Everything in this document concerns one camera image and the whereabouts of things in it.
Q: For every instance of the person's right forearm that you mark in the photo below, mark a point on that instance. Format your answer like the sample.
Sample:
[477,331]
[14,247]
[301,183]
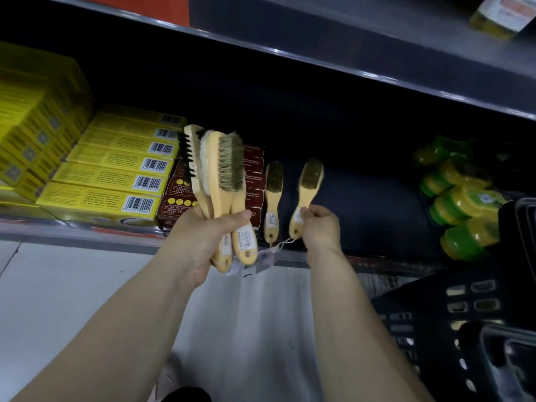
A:
[356,330]

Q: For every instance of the person's left forearm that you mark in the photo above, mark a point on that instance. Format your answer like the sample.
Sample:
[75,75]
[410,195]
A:
[121,330]

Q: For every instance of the yellow bottle with white label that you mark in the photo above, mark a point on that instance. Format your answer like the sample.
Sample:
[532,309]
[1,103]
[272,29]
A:
[504,14]

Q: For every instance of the person's left thumb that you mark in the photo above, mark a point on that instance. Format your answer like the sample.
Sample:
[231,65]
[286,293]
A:
[232,221]

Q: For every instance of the small wooden brush brown bristles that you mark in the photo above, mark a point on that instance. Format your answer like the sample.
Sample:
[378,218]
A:
[273,192]
[309,184]

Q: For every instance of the yellow bottle with green cap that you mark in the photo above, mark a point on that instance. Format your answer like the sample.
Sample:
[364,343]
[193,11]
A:
[444,148]
[452,175]
[465,205]
[465,240]

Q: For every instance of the person's black shoe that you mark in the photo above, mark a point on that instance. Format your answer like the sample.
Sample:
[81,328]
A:
[186,395]

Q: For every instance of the person's right thumb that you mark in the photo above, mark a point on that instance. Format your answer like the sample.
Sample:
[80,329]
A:
[305,213]

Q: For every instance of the grey metal shelf board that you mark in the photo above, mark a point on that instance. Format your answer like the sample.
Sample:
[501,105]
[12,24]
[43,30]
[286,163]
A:
[377,41]

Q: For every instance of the white paper tag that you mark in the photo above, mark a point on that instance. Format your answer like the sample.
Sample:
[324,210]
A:
[261,257]

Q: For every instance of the black plastic shopping basket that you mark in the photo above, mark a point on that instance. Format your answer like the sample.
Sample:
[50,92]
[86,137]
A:
[460,330]

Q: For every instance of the stack of small yellow cartons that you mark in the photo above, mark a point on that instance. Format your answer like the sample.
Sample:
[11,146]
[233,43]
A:
[37,121]

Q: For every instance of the dark metal shelf board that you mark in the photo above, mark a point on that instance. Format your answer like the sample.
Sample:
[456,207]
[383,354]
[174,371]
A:
[104,238]

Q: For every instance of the row of flat yellow boxes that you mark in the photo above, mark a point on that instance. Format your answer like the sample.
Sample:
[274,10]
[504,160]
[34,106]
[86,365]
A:
[113,171]

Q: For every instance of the orange red panel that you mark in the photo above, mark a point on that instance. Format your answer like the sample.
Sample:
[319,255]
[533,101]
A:
[142,6]

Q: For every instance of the person's left hand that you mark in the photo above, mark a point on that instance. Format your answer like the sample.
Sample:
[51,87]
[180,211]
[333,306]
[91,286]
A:
[190,242]

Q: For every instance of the large wooden brush brown bristles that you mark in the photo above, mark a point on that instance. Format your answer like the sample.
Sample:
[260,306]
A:
[232,163]

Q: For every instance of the wooden brush with black bristles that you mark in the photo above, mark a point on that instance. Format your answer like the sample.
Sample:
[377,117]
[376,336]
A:
[194,163]

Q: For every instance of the person's right hand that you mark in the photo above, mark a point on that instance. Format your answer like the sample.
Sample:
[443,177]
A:
[321,230]

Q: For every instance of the stack of dark red boxes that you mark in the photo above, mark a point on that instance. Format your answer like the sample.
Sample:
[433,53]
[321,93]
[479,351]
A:
[176,196]

